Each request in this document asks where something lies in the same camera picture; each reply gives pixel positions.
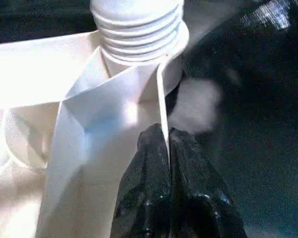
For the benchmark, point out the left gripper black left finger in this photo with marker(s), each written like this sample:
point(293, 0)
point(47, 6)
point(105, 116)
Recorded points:
point(144, 193)

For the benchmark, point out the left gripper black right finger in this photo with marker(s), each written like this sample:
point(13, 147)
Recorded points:
point(198, 198)

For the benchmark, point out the white plastic table top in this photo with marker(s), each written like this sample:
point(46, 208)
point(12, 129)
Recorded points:
point(79, 129)

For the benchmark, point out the white plastic table leg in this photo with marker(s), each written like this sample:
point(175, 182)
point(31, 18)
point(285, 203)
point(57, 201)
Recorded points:
point(136, 27)

